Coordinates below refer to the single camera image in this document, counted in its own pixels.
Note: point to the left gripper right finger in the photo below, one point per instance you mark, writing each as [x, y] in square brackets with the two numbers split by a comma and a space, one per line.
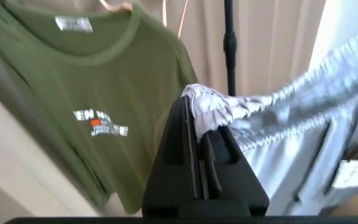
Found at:
[238, 186]

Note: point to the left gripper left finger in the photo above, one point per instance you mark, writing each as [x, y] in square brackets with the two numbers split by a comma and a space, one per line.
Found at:
[174, 180]

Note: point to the pale grey garment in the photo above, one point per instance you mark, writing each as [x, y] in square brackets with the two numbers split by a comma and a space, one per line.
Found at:
[291, 149]

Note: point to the green shirt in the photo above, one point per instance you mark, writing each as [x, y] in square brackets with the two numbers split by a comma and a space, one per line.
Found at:
[104, 81]

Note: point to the black clothes rack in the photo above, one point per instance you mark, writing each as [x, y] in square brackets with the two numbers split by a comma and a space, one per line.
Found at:
[229, 46]

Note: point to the beige curtain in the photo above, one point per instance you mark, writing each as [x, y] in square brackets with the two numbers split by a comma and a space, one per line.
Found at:
[269, 46]

